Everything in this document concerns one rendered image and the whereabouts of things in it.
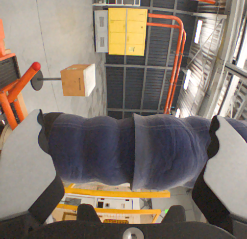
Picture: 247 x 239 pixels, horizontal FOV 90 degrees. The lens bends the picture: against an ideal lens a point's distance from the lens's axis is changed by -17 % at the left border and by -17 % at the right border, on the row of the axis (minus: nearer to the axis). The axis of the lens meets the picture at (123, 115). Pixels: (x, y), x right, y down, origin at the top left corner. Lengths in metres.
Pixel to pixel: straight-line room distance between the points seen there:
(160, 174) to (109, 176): 0.13
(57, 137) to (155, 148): 0.25
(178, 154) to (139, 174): 0.11
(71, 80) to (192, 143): 2.07
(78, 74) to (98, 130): 1.89
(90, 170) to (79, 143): 0.08
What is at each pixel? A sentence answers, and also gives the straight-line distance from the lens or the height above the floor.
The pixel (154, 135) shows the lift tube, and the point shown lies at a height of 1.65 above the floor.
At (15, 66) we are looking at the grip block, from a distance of 0.48.
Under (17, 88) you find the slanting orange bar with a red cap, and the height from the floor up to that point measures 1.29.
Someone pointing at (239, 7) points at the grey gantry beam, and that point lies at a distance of 2.77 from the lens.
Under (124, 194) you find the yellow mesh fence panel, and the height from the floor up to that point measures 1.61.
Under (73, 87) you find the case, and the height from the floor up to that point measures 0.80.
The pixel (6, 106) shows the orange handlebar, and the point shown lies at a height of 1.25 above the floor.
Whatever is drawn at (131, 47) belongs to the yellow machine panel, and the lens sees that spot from 7.66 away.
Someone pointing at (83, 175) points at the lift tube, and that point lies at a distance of 0.42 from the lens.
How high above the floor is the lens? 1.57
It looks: level
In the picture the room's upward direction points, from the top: 92 degrees clockwise
